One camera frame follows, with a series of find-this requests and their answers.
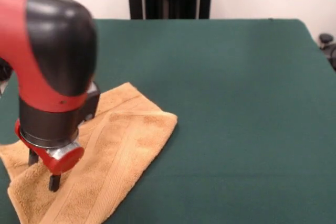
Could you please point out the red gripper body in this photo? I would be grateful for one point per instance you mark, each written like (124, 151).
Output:
(63, 162)

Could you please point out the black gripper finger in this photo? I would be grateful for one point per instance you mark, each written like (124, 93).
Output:
(54, 182)
(32, 158)

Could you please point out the tan terry towel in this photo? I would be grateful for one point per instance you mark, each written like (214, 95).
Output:
(118, 142)

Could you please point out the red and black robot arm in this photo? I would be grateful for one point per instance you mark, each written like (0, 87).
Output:
(52, 64)

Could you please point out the black equipment pile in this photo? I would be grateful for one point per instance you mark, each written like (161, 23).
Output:
(5, 72)

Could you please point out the dark green table cloth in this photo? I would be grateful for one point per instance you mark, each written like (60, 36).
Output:
(236, 129)

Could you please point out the office chair base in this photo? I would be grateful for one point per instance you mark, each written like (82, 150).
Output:
(326, 39)

